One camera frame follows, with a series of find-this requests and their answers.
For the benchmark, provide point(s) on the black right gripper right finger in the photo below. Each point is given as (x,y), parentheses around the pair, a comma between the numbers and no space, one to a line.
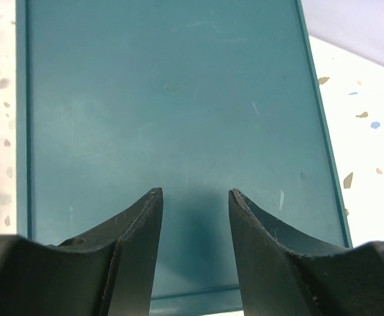
(283,271)

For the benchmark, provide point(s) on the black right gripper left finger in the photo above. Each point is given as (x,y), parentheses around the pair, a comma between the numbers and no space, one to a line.
(106,270)

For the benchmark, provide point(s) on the teal drawer box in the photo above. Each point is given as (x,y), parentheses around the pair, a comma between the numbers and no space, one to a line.
(114,98)

